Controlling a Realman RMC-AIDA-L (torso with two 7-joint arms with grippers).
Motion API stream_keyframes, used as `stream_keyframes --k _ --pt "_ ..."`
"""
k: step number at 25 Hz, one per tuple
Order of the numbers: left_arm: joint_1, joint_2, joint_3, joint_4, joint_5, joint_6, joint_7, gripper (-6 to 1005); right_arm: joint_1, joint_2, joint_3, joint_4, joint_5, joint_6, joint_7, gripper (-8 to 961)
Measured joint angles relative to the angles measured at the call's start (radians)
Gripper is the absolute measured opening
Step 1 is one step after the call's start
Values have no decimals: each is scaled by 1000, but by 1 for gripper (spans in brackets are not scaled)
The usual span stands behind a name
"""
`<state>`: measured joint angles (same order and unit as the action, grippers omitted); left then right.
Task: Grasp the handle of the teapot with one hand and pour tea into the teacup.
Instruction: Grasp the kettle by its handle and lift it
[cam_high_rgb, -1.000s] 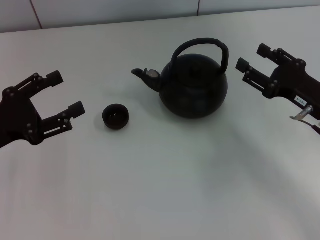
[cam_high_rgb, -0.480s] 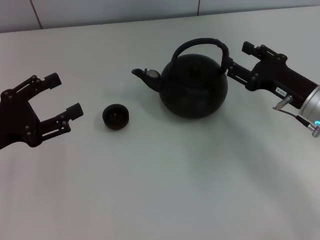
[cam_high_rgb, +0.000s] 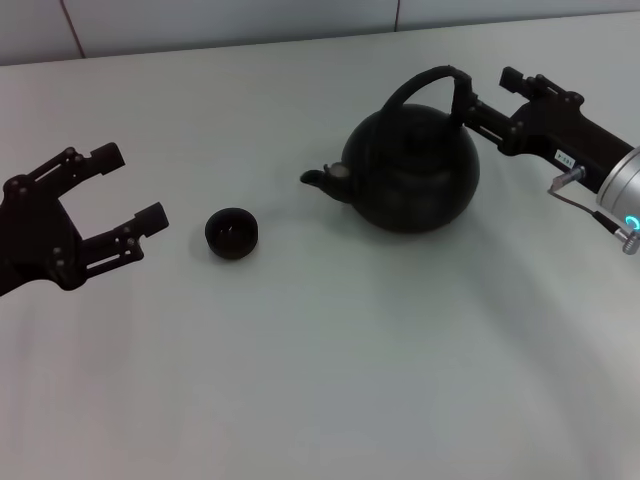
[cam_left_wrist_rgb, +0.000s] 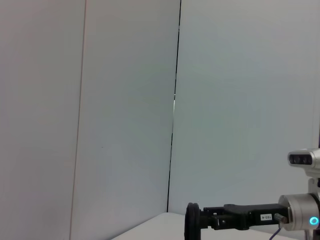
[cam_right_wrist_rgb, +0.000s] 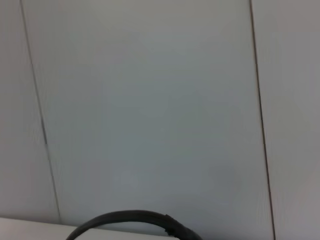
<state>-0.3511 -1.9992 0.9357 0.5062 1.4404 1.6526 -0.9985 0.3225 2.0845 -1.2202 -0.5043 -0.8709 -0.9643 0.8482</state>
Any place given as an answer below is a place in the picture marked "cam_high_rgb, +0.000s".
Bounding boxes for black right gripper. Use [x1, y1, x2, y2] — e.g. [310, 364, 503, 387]
[451, 64, 637, 195]

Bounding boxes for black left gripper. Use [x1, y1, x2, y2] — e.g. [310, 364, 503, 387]
[0, 141, 170, 297]

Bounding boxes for black round teapot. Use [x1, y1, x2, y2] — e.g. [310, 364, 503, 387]
[299, 64, 481, 235]

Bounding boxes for black small teacup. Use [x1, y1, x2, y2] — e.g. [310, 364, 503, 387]
[203, 207, 260, 261]

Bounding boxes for right gripper cable with plug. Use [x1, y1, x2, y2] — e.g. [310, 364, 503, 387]
[547, 167, 640, 256]

